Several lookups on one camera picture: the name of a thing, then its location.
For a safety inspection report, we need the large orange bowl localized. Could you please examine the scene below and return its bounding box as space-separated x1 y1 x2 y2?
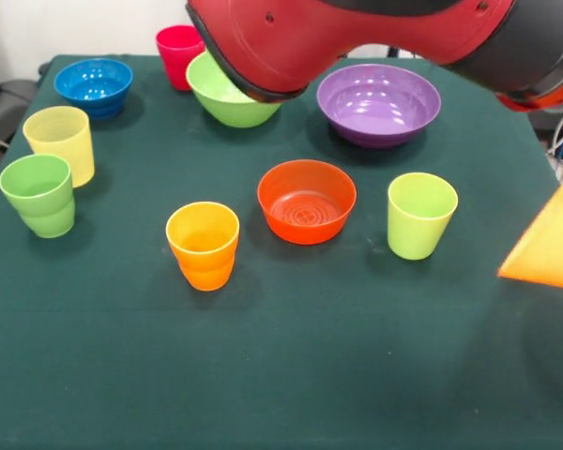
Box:
496 161 563 293

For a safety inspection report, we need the blue bowl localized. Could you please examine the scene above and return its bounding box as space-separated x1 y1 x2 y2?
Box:
53 57 134 120

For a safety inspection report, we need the green stepped cup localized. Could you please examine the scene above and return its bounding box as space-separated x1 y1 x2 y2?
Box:
0 153 76 239

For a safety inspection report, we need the orange stepped cup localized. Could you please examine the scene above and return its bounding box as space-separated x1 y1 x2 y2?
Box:
165 201 241 293

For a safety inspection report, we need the red-orange bowl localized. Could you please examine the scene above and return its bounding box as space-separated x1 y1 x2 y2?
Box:
256 158 358 246

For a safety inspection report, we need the green bowl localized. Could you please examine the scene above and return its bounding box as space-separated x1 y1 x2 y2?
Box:
185 50 282 129

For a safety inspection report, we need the black hanging cable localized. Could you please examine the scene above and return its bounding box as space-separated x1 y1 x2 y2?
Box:
387 43 421 60

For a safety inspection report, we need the red cup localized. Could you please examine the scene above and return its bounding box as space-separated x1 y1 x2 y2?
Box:
155 25 206 92

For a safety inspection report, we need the purple bowl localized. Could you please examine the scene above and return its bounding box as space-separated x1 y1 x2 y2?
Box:
316 63 442 150

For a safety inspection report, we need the lime green smooth cup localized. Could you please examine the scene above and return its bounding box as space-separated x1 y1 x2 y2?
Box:
387 172 459 261

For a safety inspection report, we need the yellow cup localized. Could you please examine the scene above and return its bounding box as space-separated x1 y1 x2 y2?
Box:
22 105 96 188

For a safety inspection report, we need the dark green tablecloth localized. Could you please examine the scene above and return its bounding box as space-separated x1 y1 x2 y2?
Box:
0 53 563 450

